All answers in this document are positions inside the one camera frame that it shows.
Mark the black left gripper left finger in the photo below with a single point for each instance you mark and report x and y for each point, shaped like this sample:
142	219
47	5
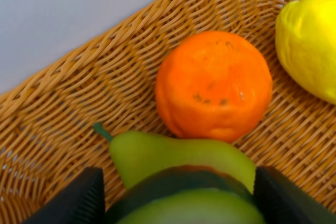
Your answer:
82	201

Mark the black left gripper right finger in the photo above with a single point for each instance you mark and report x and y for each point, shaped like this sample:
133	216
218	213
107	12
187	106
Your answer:
281	201

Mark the red green mango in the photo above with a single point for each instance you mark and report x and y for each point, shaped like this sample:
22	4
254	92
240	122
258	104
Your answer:
137	155

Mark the halved avocado with pit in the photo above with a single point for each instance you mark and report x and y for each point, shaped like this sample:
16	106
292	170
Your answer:
186	194

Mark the orange tangerine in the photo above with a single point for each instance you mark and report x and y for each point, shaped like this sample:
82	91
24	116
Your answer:
215	84

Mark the yellow lemon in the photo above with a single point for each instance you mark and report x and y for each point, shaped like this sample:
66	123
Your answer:
305	45

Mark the orange wicker basket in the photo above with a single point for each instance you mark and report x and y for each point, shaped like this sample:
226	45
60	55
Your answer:
47	137

